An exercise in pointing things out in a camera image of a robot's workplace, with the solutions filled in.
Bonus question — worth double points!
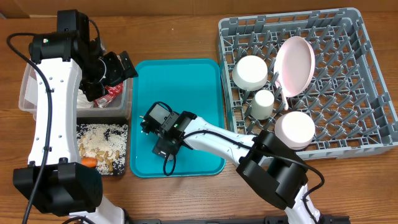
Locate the orange carrot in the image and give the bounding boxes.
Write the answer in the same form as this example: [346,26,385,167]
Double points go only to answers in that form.
[81,157,97,168]

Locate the pink bowl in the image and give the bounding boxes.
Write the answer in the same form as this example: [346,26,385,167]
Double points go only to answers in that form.
[274,111,315,151]

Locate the large white tissue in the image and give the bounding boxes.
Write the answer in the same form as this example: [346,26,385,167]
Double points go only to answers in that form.
[76,89,94,109]

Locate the grey dishwasher rack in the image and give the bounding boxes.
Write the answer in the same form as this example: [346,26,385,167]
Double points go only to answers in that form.
[218,7,397,160]

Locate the pink white plate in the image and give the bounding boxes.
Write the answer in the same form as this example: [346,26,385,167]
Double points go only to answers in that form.
[274,36,315,98]

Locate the spilled rice and nuts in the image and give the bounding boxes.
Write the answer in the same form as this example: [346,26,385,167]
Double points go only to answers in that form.
[76,123,129,175]

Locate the small white round cup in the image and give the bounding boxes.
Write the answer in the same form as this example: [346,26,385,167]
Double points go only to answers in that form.
[250,90,274,120]

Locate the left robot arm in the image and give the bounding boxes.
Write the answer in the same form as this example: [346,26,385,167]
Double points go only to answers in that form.
[13,28,137,223]

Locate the white plastic fork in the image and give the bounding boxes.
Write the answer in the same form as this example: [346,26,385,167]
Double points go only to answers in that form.
[275,73,289,111]

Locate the clear plastic bin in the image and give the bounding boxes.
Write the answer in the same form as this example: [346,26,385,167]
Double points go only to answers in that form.
[19,58,132,121]

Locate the red snack wrapper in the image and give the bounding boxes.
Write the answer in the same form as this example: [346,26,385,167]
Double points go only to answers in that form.
[94,83,124,108]

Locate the white bowl with nuts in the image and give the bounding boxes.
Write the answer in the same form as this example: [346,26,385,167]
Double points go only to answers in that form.
[232,55,268,91]

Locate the teal plastic tray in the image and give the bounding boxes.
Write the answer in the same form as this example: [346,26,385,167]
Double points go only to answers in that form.
[130,58,226,178]

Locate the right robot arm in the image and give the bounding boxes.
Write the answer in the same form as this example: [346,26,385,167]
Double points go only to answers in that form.
[142,109,321,223]

